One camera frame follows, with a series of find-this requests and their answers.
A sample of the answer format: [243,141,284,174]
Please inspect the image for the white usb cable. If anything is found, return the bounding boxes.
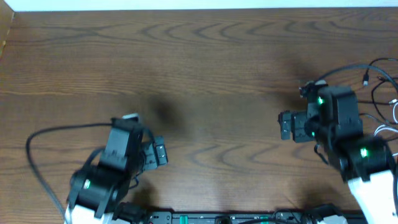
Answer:
[373,98,398,158]

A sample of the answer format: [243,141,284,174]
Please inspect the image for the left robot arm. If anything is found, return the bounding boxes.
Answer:
[65,114,168,224]

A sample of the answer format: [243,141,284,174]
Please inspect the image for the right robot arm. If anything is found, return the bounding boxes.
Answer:
[278,80,397,223]

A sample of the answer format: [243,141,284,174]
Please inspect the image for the cardboard panel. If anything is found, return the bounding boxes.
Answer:
[0,0,15,56]

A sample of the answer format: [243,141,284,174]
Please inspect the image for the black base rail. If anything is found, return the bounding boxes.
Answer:
[146,211,368,224]

